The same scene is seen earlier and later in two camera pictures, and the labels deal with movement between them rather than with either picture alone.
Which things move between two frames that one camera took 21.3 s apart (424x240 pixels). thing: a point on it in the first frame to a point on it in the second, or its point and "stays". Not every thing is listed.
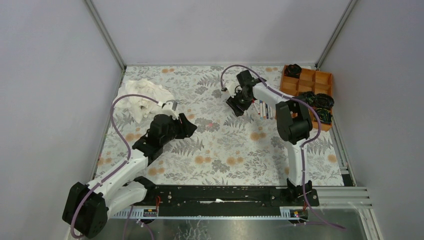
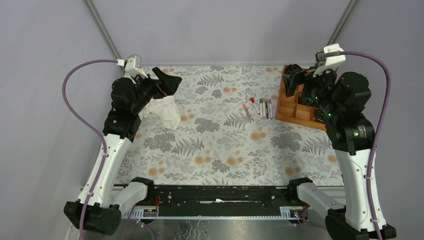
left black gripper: (189, 127) to (166, 85)
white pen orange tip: (264, 116) stays
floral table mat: (225, 149) stays
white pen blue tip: (261, 110) stays
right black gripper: (233, 102) to (290, 81)
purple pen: (267, 112) stays
